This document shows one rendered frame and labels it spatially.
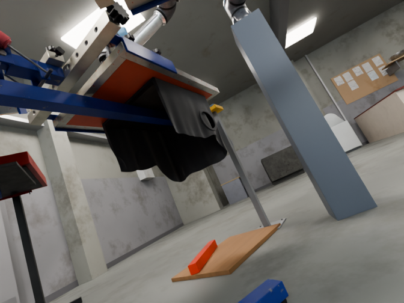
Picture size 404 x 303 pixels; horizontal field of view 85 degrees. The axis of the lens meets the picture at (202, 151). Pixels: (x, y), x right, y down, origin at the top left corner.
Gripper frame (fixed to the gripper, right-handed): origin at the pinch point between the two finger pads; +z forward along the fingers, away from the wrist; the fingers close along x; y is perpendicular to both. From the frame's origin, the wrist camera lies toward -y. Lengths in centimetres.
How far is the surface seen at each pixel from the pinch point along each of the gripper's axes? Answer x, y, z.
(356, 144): 689, 118, 88
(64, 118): -17.3, -19.8, 5.6
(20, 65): -40.3, 3.0, 1.1
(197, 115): 30.9, 21.7, 23.2
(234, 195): 535, -223, 80
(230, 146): 76, 14, 38
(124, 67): -11.6, 21.2, 5.6
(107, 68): -17.6, 17.9, 5.5
